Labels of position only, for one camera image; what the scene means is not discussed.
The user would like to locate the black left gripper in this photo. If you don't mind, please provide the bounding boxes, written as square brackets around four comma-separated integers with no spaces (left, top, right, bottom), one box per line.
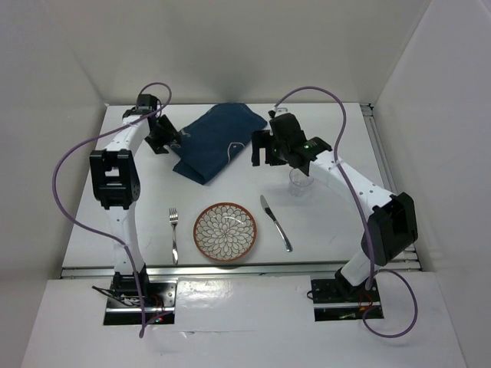
[143,114,180,155]

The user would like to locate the blue whale placemat cloth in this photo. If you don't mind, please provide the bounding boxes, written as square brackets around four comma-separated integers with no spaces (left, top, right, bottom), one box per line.
[170,103,267,185]

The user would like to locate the clear drinking glass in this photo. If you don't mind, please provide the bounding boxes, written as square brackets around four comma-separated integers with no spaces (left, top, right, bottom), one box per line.
[288,169,314,197]

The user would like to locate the silver fork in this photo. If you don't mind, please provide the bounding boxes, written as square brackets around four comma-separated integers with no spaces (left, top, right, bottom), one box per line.
[169,208,179,265]

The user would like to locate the floral patterned plate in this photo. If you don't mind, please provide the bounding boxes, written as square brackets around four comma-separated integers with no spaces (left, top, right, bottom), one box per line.
[193,202,258,262]

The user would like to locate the silver table knife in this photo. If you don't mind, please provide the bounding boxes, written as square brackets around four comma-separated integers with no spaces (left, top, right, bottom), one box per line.
[260,195,293,252]

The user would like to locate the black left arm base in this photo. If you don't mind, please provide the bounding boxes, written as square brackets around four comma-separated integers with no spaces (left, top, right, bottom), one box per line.
[91,278,178,326]

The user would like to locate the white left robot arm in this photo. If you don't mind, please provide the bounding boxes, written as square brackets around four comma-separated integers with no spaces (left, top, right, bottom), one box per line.
[89,92,181,306]

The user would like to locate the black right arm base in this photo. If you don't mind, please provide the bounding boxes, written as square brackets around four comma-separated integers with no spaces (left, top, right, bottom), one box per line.
[306,279,384,322]

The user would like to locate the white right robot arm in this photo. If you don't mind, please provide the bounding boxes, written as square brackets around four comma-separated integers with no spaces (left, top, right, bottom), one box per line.
[252,113,418,301]

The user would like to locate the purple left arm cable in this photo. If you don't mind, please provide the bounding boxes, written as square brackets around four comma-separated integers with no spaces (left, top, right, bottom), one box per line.
[52,81,173,339]

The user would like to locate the aluminium table frame rail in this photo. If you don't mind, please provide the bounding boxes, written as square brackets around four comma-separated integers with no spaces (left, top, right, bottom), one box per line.
[60,102,423,279]

